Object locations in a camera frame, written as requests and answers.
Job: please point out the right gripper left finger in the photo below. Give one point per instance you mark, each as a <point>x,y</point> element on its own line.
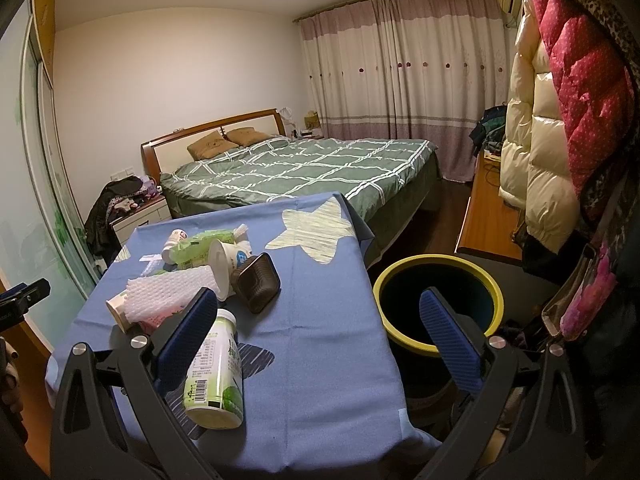
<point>181,336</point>

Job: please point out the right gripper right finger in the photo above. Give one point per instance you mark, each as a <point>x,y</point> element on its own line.
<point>455,347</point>

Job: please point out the green label white bottle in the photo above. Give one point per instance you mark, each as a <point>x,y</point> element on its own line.
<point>213,391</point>

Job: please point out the white foam net sleeve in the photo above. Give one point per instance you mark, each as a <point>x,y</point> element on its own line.
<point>153,298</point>

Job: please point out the pink strawberry milk carton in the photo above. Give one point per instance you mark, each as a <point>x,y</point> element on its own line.
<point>116,306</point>

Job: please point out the green wet wipes pack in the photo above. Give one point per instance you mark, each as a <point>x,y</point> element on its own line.
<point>193,251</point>

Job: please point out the white yogurt cup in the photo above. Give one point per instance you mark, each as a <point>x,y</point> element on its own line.
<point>223,259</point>

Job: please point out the dark brown plastic box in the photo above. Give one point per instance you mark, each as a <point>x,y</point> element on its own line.
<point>256,282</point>

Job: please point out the yellow rim trash bin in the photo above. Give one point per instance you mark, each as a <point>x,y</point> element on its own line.
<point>469,290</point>

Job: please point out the sliding wardrobe door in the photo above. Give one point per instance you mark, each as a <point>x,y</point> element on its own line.
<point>39,228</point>

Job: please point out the small white pill bottle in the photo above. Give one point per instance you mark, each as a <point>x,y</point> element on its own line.
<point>175,237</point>

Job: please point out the wooden desk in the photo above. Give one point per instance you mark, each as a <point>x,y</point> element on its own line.
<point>488,221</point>

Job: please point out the floral bag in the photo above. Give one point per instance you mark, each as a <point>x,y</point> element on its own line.
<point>574,306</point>

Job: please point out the white nightstand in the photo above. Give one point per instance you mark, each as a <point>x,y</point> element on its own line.
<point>153,211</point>

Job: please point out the blue star tablecloth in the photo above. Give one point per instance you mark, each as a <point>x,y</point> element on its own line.
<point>330,404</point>

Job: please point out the bed with green quilt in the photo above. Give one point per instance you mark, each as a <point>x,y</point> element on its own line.
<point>385,181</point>

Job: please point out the cream puffer jacket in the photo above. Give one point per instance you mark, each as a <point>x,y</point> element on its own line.
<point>534,175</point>

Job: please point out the clothes heap on desk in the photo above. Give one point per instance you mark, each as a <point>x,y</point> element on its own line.
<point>488,134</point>

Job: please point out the left brown pillow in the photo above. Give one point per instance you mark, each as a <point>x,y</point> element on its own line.
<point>210,146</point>

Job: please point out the brown pillow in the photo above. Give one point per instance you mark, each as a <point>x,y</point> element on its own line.
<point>210,146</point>
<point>246,136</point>

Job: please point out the right brown pillow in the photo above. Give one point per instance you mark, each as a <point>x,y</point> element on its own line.
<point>246,136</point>

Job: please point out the tissue box on far nightstand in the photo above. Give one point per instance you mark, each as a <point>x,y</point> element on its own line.
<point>312,120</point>

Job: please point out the pink white curtain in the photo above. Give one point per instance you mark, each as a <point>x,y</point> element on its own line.
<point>409,69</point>

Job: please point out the red puffer jacket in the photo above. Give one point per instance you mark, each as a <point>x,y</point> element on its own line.
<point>592,85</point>

